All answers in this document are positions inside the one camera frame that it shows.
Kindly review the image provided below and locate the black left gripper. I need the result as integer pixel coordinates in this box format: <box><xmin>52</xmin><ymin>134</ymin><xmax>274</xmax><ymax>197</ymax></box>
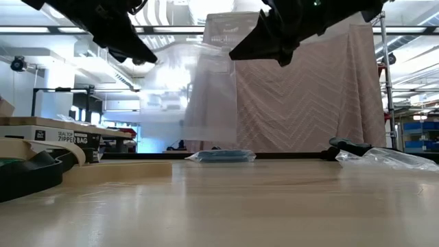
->
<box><xmin>20</xmin><ymin>0</ymin><xmax>158</xmax><ymax>65</ymax></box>

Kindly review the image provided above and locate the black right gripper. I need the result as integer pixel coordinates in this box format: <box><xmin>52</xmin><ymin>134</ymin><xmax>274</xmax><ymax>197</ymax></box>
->
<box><xmin>228</xmin><ymin>0</ymin><xmax>385</xmax><ymax>68</ymax></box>

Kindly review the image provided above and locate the clear plastic zipper bag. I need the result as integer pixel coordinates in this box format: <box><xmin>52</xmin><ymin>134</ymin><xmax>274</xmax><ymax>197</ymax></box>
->
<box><xmin>185</xmin><ymin>148</ymin><xmax>257</xmax><ymax>164</ymax></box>
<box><xmin>139</xmin><ymin>44</ymin><xmax>239</xmax><ymax>144</ymax></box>

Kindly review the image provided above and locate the wide beige rubber band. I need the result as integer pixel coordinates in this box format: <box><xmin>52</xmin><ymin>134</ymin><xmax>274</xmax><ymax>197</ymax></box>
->
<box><xmin>60</xmin><ymin>160</ymin><xmax>174</xmax><ymax>189</ymax></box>

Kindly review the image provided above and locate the pink chevron blanket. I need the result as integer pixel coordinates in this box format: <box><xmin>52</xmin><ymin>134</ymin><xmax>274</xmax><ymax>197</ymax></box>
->
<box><xmin>182</xmin><ymin>12</ymin><xmax>388</xmax><ymax>154</ymax></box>

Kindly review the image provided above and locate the red item on workbench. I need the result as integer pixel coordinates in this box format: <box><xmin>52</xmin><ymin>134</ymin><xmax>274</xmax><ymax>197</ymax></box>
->
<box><xmin>108</xmin><ymin>127</ymin><xmax>138</xmax><ymax>139</ymax></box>

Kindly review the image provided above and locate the black floor stand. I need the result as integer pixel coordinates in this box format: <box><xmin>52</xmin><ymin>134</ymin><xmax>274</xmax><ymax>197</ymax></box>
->
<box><xmin>166</xmin><ymin>139</ymin><xmax>188</xmax><ymax>152</ymax></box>

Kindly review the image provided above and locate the black white zipper bag box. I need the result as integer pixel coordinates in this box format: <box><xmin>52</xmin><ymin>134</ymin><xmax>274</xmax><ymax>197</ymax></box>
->
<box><xmin>0</xmin><ymin>124</ymin><xmax>103</xmax><ymax>165</ymax></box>

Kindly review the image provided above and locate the wooden top workbench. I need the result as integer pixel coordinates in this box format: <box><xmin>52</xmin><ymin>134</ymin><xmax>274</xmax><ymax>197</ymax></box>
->
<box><xmin>0</xmin><ymin>116</ymin><xmax>133</xmax><ymax>139</ymax></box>

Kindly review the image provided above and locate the brown cardboard box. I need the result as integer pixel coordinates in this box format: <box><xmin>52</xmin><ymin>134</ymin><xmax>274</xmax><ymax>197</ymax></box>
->
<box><xmin>0</xmin><ymin>97</ymin><xmax>16</xmax><ymax>117</ymax></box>

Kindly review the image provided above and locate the heap of clear plastic bags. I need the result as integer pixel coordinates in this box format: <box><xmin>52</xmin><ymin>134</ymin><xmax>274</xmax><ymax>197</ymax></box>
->
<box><xmin>335</xmin><ymin>146</ymin><xmax>439</xmax><ymax>172</ymax></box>

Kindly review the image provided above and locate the blue storage bin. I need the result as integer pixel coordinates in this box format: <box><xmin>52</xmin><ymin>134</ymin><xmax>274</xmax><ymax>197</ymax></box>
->
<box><xmin>403</xmin><ymin>121</ymin><xmax>439</xmax><ymax>135</ymax></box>
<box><xmin>404</xmin><ymin>139</ymin><xmax>439</xmax><ymax>152</ymax></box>

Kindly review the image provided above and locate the white air duct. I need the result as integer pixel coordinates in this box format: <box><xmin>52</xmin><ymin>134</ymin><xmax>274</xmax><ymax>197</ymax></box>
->
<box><xmin>73</xmin><ymin>39</ymin><xmax>141</xmax><ymax>91</ymax></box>

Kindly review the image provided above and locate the distant black metal frame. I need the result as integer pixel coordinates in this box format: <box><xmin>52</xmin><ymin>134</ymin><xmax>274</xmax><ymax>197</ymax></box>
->
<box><xmin>31</xmin><ymin>86</ymin><xmax>141</xmax><ymax>117</ymax></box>

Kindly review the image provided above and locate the chrome wire shelving rack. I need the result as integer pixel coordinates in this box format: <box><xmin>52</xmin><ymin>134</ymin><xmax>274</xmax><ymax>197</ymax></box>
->
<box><xmin>367</xmin><ymin>11</ymin><xmax>399</xmax><ymax>150</ymax></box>

